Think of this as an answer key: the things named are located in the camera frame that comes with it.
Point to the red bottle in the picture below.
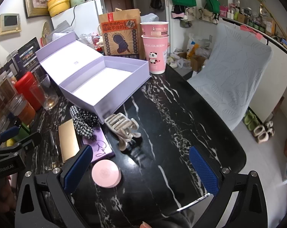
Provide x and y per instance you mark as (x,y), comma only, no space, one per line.
(24,85)

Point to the row of bottles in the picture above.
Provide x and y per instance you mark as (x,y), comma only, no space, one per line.
(248,16)

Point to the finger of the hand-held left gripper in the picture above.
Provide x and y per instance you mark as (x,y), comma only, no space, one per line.
(8,132)
(27,141)

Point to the cardboard box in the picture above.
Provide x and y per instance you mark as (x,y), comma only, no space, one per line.
(197,63)

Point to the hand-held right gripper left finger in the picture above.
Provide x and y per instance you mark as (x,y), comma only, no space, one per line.
(78,166)

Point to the brown door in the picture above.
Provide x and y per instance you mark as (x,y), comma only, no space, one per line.
(117,1)

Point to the woven straw fan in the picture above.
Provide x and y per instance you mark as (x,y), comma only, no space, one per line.
(46,32)

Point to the purple gift box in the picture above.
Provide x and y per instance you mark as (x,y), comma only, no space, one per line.
(72,59)

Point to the beige slippers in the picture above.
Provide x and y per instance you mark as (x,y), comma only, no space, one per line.
(262,133)

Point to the clear drinking glass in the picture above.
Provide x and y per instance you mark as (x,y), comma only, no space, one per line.
(49,99)

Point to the beige wall panel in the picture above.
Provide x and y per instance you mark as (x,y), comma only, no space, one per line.
(9,22)

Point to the small purple box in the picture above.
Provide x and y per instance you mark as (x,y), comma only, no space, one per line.
(102,146)

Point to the yellow pot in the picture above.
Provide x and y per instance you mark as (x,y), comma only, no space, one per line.
(58,6)

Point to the beige hair claw clip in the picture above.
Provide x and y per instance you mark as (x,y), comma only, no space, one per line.
(124,125)

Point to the gold rectangular box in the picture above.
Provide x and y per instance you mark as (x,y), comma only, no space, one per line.
(68,140)

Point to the light blue covered chair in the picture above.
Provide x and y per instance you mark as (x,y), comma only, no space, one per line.
(153,17)
(233,71)

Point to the pink round compact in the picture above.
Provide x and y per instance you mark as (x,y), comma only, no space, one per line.
(106,173)

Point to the white fridge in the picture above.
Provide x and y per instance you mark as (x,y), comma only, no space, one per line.
(86,16)

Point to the pink panda paper cup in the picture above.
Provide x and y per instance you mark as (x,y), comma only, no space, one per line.
(156,57)

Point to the brown paper bag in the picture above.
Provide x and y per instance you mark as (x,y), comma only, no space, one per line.
(119,38)

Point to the green slippers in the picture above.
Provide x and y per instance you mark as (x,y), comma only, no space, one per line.
(249,121)

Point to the person's left hand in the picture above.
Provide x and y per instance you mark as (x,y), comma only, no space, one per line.
(1,192)

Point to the brown spice jar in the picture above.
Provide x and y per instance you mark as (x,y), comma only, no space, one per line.
(1,90)

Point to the black white gingham scrunchie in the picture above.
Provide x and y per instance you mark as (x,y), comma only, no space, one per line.
(81,128)

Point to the black printed stand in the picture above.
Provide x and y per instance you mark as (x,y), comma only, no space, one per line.
(29,52)

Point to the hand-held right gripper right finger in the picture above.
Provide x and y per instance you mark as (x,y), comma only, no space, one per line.
(204,171)

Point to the person's right hand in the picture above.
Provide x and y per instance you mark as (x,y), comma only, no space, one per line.
(145,225)

